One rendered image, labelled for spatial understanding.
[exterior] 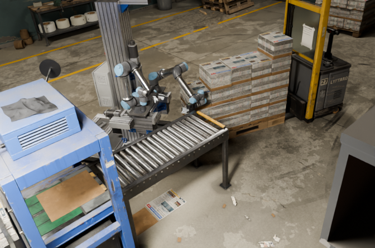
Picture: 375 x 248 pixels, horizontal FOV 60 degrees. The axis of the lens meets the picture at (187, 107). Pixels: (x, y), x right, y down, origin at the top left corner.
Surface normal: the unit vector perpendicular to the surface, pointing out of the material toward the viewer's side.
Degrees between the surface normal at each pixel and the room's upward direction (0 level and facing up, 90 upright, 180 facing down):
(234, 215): 0
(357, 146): 90
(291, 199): 0
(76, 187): 0
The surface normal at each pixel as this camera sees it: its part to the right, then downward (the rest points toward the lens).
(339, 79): 0.36, 0.47
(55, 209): -0.07, -0.85
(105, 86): -0.27, 0.52
